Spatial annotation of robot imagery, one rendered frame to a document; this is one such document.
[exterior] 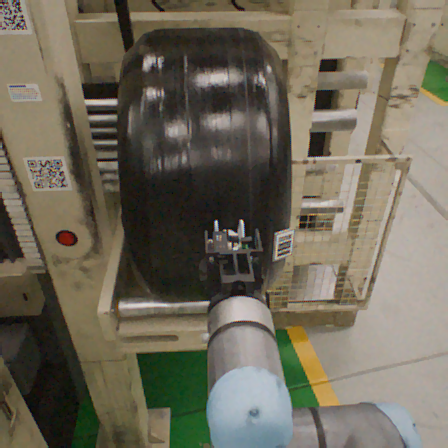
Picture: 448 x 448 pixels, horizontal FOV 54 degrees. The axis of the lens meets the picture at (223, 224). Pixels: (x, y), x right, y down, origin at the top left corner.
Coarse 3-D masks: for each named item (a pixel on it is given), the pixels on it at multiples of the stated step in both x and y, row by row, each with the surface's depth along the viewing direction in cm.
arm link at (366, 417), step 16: (320, 416) 47; (336, 416) 47; (352, 416) 47; (368, 416) 47; (384, 416) 47; (400, 416) 47; (320, 432) 46; (336, 432) 46; (352, 432) 45; (368, 432) 45; (384, 432) 45; (400, 432) 46; (416, 432) 46
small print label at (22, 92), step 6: (12, 84) 73; (18, 84) 73; (24, 84) 73; (30, 84) 73; (36, 84) 73; (12, 90) 74; (18, 90) 74; (24, 90) 74; (30, 90) 74; (36, 90) 74; (12, 96) 74; (18, 96) 74; (24, 96) 74; (30, 96) 74; (36, 96) 74
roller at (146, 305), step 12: (120, 300) 98; (132, 300) 98; (144, 300) 98; (156, 300) 98; (120, 312) 98; (132, 312) 98; (144, 312) 98; (156, 312) 98; (168, 312) 98; (180, 312) 99; (192, 312) 99; (204, 312) 99
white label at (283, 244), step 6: (294, 228) 73; (276, 234) 72; (282, 234) 73; (288, 234) 73; (294, 234) 74; (276, 240) 73; (282, 240) 74; (288, 240) 74; (276, 246) 74; (282, 246) 74; (288, 246) 75; (276, 252) 74; (282, 252) 75; (288, 252) 76; (276, 258) 75
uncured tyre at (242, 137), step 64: (128, 64) 74; (192, 64) 71; (256, 64) 72; (128, 128) 69; (192, 128) 67; (256, 128) 68; (128, 192) 70; (192, 192) 68; (256, 192) 68; (128, 256) 77; (192, 256) 73; (256, 256) 74
